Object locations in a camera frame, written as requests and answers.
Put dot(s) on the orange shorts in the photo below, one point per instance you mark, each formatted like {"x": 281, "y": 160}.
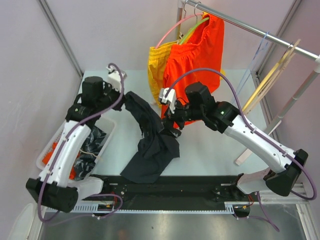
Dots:
{"x": 211, "y": 30}

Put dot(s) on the pink hanger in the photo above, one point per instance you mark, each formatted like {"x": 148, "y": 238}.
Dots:
{"x": 175, "y": 27}

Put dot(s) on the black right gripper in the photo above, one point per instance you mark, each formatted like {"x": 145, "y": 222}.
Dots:
{"x": 169, "y": 124}

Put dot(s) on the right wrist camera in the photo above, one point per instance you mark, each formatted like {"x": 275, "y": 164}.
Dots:
{"x": 168, "y": 97}

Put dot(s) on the white plastic basket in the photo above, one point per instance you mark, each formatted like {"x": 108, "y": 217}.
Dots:
{"x": 60, "y": 164}

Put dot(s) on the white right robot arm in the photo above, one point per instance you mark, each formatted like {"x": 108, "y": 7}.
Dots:
{"x": 283, "y": 163}

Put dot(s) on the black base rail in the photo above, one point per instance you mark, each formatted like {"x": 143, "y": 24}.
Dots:
{"x": 175, "y": 194}

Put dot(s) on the blue wire hanger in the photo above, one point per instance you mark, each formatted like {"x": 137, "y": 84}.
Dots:
{"x": 261, "y": 48}

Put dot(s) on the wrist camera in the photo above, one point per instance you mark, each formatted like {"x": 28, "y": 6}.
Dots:
{"x": 114, "y": 78}
{"x": 168, "y": 97}

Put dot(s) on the metal clothes rack rail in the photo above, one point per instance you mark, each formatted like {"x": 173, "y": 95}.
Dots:
{"x": 240, "y": 24}

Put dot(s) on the green hanger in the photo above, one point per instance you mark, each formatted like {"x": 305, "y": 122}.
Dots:
{"x": 187, "y": 35}

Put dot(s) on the dark navy shorts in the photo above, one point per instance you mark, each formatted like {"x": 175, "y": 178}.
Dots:
{"x": 156, "y": 148}

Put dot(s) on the beige wooden hanger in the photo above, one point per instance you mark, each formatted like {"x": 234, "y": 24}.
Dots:
{"x": 272, "y": 77}

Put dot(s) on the patterned dark clothes in basket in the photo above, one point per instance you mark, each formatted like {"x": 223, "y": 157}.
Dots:
{"x": 88, "y": 154}

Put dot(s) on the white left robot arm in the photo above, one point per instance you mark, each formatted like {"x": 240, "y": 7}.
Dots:
{"x": 53, "y": 187}

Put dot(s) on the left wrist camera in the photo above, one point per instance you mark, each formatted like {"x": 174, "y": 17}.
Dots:
{"x": 114, "y": 78}

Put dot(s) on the yellow shorts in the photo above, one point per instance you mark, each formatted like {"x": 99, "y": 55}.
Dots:
{"x": 156, "y": 72}

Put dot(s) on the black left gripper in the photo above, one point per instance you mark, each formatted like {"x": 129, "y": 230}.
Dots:
{"x": 108, "y": 87}

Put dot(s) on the yellow hanger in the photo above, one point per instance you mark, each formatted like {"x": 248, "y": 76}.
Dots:
{"x": 265, "y": 82}

